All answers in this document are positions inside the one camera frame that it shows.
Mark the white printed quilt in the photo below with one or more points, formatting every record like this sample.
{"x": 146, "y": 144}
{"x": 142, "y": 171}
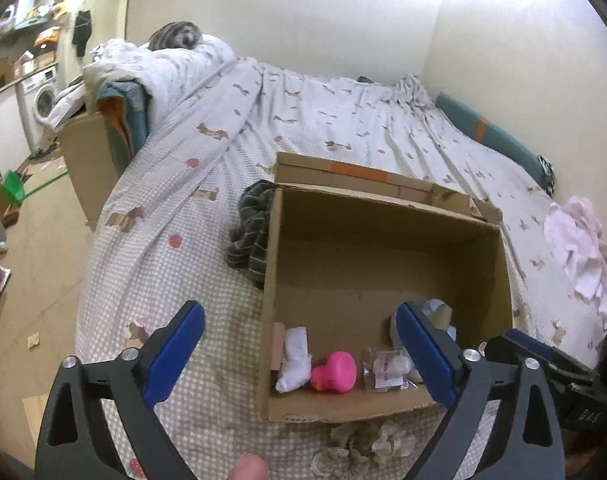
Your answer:
{"x": 173, "y": 70}

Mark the cluttered kitchen shelf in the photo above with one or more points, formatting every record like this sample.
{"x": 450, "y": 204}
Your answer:
{"x": 28, "y": 25}

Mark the khaki cardboard piece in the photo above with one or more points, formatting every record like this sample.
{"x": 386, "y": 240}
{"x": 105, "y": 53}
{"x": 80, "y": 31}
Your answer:
{"x": 441, "y": 319}

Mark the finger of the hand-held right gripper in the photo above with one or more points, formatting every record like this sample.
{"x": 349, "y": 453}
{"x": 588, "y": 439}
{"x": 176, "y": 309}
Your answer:
{"x": 566, "y": 372}
{"x": 531, "y": 344}

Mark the teal pillow with orange stripe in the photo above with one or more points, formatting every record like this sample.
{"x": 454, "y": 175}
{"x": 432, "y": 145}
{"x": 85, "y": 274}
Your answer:
{"x": 493, "y": 135}

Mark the white kitchen cabinet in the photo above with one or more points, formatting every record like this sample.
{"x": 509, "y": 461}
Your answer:
{"x": 3, "y": 135}

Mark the pink rubber toy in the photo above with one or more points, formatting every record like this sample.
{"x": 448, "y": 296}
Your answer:
{"x": 336, "y": 372}

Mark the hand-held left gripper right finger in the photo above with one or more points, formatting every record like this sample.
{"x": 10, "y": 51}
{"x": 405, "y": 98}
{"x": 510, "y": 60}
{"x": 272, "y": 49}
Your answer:
{"x": 431, "y": 360}

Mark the black white checked cloth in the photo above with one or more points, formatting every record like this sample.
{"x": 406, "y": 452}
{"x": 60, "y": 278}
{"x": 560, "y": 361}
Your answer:
{"x": 547, "y": 175}

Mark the tall brown cardboard box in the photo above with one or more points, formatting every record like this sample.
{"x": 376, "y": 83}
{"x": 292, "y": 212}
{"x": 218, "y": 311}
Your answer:
{"x": 88, "y": 160}

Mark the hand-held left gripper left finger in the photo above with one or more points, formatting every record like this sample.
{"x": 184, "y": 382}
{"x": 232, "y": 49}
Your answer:
{"x": 176, "y": 355}

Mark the green dustpan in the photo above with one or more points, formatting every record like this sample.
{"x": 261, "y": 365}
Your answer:
{"x": 14, "y": 186}

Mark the white washing machine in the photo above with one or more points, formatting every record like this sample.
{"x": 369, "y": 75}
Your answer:
{"x": 40, "y": 100}

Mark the white fluffy sock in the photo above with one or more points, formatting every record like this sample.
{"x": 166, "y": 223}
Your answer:
{"x": 293, "y": 360}

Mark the black hanging garment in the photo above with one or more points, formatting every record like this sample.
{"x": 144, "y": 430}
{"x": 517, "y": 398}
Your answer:
{"x": 82, "y": 30}

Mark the flat cardboard sheet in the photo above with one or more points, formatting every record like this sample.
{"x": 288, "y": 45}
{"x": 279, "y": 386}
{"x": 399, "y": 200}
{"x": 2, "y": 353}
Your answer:
{"x": 35, "y": 420}

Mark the beige floral scrunchie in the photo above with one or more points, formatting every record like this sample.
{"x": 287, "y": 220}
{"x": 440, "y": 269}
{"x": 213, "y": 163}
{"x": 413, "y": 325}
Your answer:
{"x": 333, "y": 462}
{"x": 353, "y": 437}

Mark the dark striped cloth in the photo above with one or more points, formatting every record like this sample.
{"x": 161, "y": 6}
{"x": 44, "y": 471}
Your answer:
{"x": 251, "y": 230}

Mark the teal orange folded blanket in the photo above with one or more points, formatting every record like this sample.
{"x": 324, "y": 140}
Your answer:
{"x": 128, "y": 115}

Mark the pink crumpled clothes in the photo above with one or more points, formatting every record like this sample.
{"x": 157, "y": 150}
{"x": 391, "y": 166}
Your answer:
{"x": 578, "y": 245}

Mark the grey white scrunchie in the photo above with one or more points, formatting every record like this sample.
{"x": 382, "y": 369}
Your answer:
{"x": 393, "y": 442}

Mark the small paper scrap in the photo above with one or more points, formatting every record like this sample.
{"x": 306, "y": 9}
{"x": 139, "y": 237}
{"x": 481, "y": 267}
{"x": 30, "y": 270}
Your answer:
{"x": 33, "y": 341}

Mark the person's left hand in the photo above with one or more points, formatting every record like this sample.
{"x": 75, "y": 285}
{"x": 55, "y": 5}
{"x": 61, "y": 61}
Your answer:
{"x": 247, "y": 467}

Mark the clear plastic packet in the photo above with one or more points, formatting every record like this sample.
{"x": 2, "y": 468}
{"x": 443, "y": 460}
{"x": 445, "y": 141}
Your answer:
{"x": 388, "y": 367}

